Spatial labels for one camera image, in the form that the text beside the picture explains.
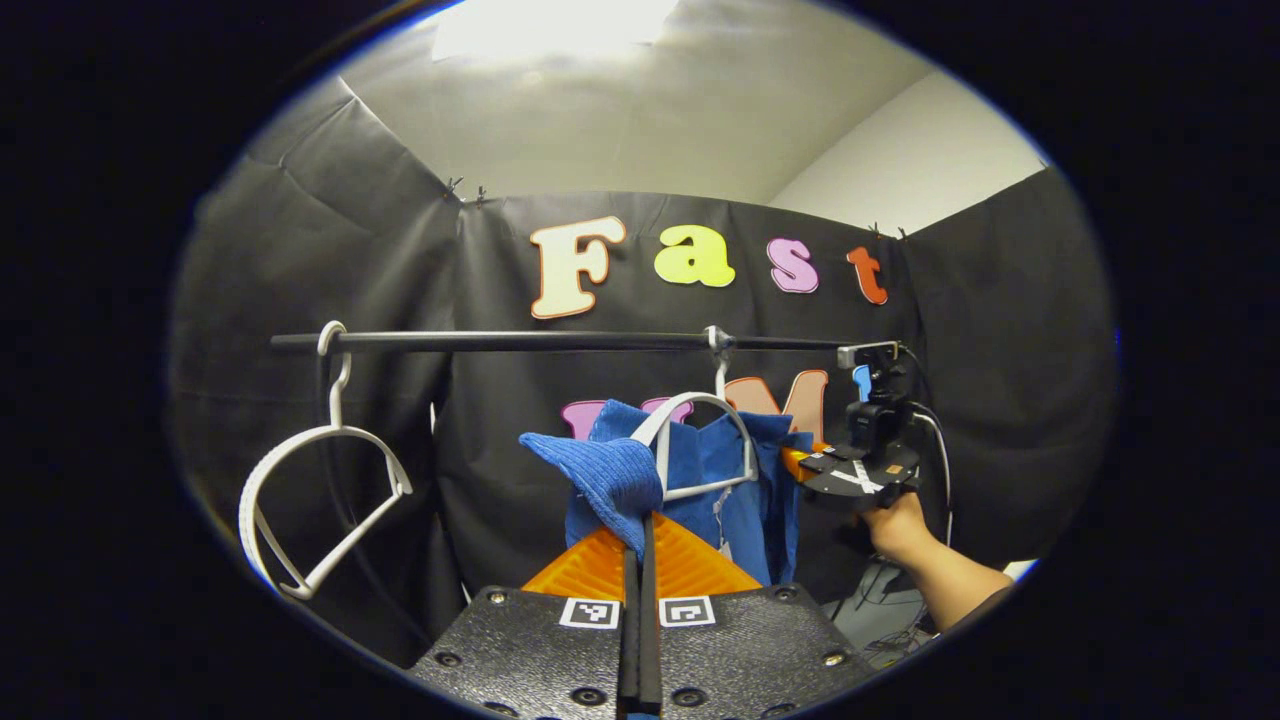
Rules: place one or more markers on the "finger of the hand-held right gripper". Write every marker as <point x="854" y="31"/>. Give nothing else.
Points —
<point x="840" y="458"/>
<point x="870" y="492"/>

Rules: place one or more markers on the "black backdrop cloth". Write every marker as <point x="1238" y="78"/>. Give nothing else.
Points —
<point x="500" y="450"/>

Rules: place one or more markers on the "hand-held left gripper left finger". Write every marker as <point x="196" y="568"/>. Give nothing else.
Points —
<point x="520" y="640"/>

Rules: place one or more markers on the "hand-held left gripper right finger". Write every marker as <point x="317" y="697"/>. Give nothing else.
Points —
<point x="750" y="640"/>

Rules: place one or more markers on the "black clothes rack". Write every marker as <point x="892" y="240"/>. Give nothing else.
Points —
<point x="500" y="341"/>

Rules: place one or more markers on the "blue shirt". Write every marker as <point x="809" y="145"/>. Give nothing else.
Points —
<point x="610" y="475"/>

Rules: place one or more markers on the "white clothes hanger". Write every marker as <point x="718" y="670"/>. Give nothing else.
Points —
<point x="244" y="515"/>
<point x="700" y="397"/>

